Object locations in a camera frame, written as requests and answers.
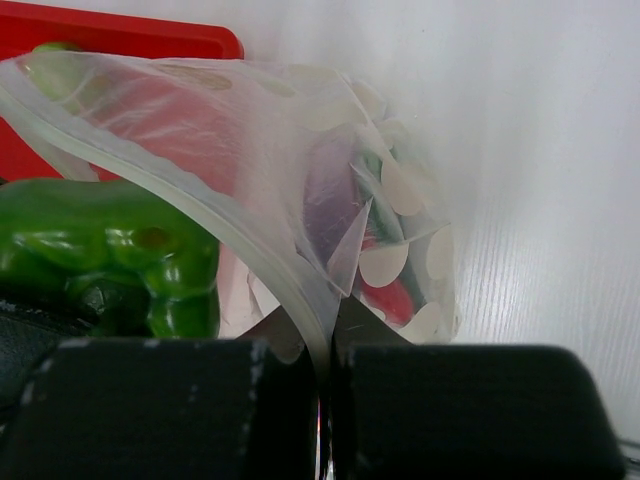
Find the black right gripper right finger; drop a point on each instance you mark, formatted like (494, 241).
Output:
(405, 411)

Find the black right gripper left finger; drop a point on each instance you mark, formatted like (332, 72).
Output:
(172, 409)

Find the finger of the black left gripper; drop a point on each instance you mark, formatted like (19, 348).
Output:
(28, 333)

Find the red chili pepper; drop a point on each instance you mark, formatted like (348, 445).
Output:
(379, 270)

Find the green bell pepper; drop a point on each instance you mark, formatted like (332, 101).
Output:
(63, 240)

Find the clear zip top bag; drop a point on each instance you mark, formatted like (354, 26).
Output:
(263, 243)

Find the purple eggplant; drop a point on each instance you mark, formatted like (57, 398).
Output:
(333, 204)

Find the light green round vegetable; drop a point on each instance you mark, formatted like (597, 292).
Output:
(53, 69)

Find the red plastic tray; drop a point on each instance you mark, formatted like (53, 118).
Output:
(158, 100)

